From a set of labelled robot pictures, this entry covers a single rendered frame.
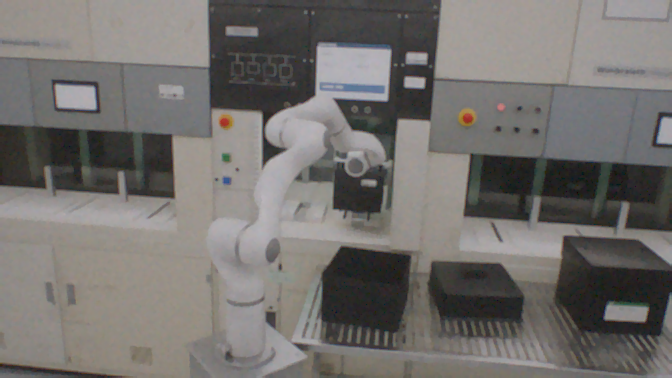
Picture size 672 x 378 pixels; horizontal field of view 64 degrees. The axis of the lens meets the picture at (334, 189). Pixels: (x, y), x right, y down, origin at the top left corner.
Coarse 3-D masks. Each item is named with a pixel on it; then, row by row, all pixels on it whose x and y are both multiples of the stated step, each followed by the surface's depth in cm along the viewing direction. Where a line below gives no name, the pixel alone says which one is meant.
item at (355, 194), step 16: (336, 160) 238; (336, 176) 231; (352, 176) 230; (368, 176) 229; (384, 176) 243; (336, 192) 233; (352, 192) 232; (368, 192) 231; (336, 208) 235; (352, 208) 234; (368, 208) 233
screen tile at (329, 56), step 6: (324, 54) 208; (330, 54) 208; (336, 54) 208; (342, 54) 208; (324, 60) 209; (330, 60) 209; (336, 60) 208; (342, 60) 208; (348, 60) 208; (348, 66) 209; (324, 72) 210; (330, 72) 210; (336, 72) 210; (342, 72) 209; (348, 72) 209; (324, 78) 211; (330, 78) 211; (336, 78) 210; (342, 78) 210; (348, 78) 210
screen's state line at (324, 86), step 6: (324, 84) 212; (330, 84) 211; (336, 84) 211; (342, 84) 211; (348, 84) 211; (354, 84) 210; (360, 84) 210; (366, 84) 210; (324, 90) 212; (330, 90) 212; (336, 90) 212; (342, 90) 211; (348, 90) 211; (354, 90) 211; (360, 90) 211; (366, 90) 210; (372, 90) 210; (378, 90) 210; (384, 90) 210
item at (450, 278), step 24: (432, 264) 213; (456, 264) 213; (480, 264) 214; (432, 288) 210; (456, 288) 193; (480, 288) 194; (504, 288) 195; (456, 312) 191; (480, 312) 191; (504, 312) 191
